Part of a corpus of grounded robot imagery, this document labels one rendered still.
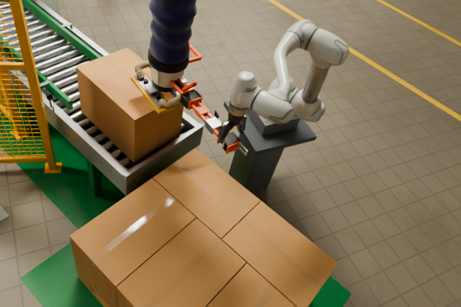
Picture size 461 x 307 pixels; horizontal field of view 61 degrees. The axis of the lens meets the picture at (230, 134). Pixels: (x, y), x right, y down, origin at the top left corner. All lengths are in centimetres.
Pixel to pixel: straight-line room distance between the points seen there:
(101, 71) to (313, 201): 198
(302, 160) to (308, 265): 145
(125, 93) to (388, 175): 257
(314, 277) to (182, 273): 76
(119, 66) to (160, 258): 125
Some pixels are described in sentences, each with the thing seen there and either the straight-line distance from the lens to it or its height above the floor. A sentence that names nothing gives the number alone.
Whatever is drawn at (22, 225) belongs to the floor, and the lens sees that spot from 311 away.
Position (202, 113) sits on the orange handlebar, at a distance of 204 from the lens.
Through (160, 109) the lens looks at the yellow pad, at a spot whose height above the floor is 108.
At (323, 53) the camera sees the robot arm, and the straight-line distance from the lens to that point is 204.
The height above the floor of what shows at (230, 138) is 122.
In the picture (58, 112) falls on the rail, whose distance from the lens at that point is 291.
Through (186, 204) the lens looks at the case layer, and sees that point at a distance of 246.
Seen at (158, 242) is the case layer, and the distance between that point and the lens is 232.
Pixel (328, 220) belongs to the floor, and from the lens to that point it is 337.
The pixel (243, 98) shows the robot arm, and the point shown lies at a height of 153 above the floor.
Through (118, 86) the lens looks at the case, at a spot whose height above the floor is 95.
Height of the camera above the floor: 260
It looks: 45 degrees down
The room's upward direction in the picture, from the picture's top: 15 degrees clockwise
